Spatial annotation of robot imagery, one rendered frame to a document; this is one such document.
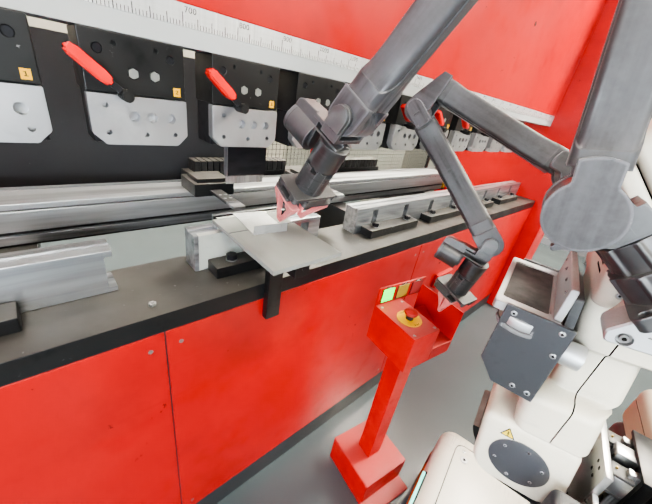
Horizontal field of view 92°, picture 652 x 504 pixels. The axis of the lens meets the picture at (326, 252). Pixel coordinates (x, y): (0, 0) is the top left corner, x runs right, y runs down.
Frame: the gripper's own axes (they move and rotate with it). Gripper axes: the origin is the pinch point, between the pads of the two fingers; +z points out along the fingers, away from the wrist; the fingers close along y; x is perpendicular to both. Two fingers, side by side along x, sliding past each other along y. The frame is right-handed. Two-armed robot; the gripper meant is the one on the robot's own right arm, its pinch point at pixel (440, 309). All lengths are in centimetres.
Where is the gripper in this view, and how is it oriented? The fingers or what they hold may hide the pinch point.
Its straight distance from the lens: 99.1
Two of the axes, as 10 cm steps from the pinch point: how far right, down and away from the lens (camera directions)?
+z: -2.7, 7.4, 6.1
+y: -4.9, -6.5, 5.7
